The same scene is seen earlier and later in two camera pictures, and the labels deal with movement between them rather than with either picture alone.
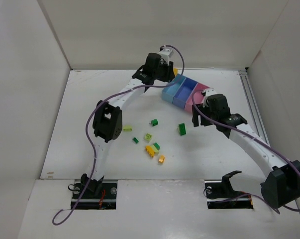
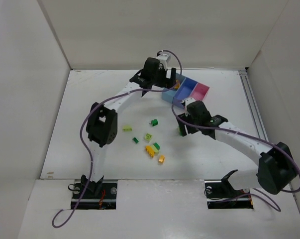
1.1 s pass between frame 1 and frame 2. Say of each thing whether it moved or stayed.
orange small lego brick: stayed
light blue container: stayed
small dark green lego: stayed
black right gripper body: moved
